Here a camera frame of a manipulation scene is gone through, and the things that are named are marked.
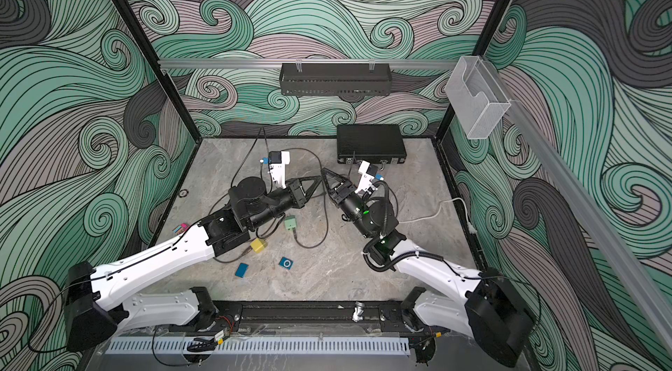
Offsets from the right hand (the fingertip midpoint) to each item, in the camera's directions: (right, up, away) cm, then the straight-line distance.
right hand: (317, 175), depth 65 cm
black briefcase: (+24, +11, +49) cm, 56 cm away
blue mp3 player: (-11, -30, +18) cm, 37 cm away
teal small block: (-25, -31, +17) cm, 44 cm away
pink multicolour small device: (-49, -20, +23) cm, 58 cm away
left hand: (+1, 0, -1) cm, 2 cm away
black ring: (-55, -11, +36) cm, 67 cm away
